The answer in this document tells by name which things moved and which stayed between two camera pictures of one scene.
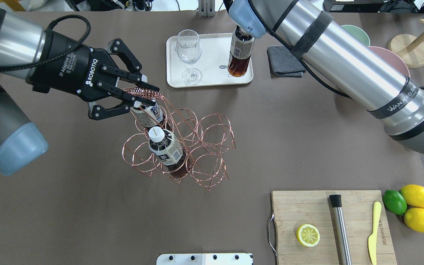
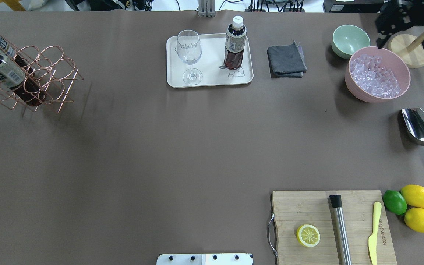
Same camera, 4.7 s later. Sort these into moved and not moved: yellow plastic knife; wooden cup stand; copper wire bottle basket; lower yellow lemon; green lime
Moved: copper wire bottle basket
Not moved: lower yellow lemon; wooden cup stand; green lime; yellow plastic knife
